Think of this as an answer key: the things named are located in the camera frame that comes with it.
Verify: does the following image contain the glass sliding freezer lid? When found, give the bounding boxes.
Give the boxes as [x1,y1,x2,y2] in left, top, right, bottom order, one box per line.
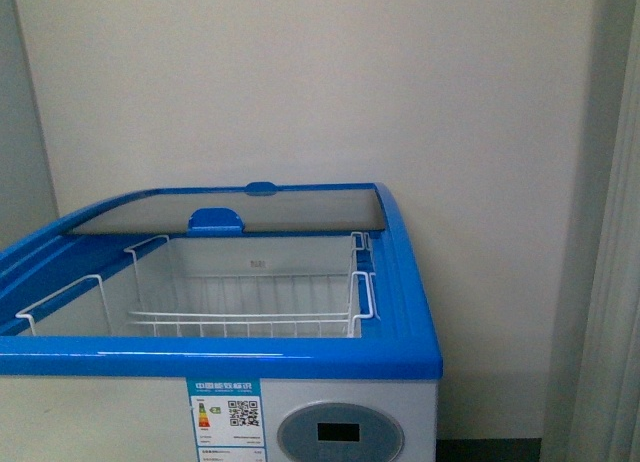
[71,182,386,237]

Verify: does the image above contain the white blue chest freezer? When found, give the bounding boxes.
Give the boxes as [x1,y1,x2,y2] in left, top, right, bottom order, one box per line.
[1,182,443,461]

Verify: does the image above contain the grey oval control panel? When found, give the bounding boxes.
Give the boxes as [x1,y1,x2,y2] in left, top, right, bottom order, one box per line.
[277,402,404,461]

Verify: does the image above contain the blue energy label sticker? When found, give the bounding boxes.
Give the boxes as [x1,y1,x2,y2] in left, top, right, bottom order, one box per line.
[186,378,268,462]

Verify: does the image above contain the white vertical curtain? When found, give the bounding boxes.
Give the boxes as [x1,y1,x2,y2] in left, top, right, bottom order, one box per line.
[567,26,639,461]

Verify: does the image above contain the white wire freezer basket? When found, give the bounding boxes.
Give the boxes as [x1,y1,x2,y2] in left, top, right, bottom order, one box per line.
[12,232,377,338]

